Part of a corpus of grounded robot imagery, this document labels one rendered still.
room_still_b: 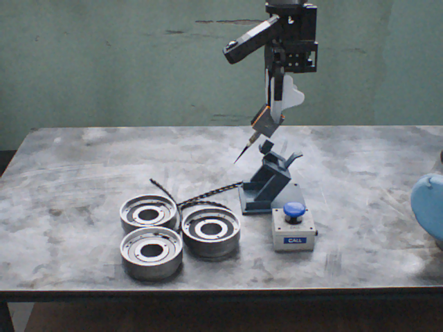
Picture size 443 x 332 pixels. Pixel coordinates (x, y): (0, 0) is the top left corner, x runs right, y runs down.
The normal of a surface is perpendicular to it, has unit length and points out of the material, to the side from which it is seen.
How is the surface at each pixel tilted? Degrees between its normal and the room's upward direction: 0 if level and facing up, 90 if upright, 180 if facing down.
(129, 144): 0
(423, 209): 98
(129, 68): 90
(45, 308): 0
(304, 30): 84
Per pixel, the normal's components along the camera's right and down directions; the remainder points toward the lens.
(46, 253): 0.00, -0.86
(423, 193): -0.73, 0.45
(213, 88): 0.01, 0.51
